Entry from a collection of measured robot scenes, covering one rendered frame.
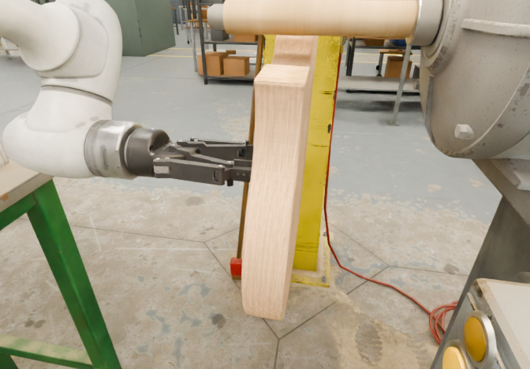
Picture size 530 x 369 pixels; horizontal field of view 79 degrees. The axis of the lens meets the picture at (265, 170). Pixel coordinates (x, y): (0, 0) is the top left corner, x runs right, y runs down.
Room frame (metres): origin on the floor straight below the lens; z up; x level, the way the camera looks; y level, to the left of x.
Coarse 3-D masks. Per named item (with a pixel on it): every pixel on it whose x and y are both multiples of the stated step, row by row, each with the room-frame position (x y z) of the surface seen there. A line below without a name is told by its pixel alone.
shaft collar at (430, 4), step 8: (416, 0) 0.33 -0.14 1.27; (424, 0) 0.32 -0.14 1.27; (432, 0) 0.32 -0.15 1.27; (440, 0) 0.32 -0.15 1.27; (424, 8) 0.31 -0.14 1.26; (432, 8) 0.31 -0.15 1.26; (440, 8) 0.31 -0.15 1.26; (416, 16) 0.32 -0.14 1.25; (424, 16) 0.31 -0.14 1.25; (432, 16) 0.31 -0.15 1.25; (440, 16) 0.31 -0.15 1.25; (416, 24) 0.31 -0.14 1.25; (424, 24) 0.31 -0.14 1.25; (432, 24) 0.31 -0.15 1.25; (416, 32) 0.31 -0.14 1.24; (424, 32) 0.31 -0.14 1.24; (432, 32) 0.31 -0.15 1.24; (408, 40) 0.33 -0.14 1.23; (416, 40) 0.32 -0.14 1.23; (424, 40) 0.32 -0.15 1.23; (432, 40) 0.32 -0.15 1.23
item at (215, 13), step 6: (216, 6) 0.36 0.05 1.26; (222, 6) 0.36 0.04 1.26; (210, 12) 0.36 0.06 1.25; (216, 12) 0.36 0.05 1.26; (222, 12) 0.36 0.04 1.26; (210, 18) 0.36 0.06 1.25; (216, 18) 0.36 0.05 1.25; (222, 18) 0.36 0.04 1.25; (210, 24) 0.36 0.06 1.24; (216, 24) 0.36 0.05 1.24; (222, 24) 0.36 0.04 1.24
